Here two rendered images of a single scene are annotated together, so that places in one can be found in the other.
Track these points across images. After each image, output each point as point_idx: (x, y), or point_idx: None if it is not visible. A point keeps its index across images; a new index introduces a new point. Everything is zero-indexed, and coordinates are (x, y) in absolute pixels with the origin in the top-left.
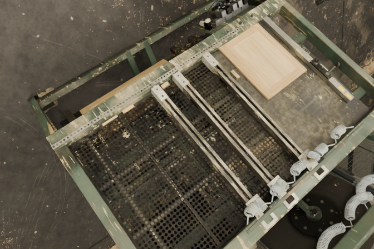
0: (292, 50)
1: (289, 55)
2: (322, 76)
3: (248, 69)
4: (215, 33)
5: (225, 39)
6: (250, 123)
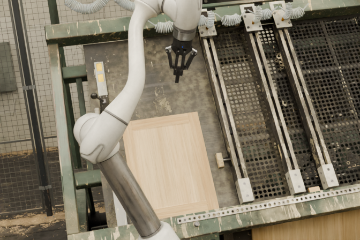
0: None
1: (129, 152)
2: None
3: (197, 159)
4: (215, 231)
5: (206, 213)
6: (234, 98)
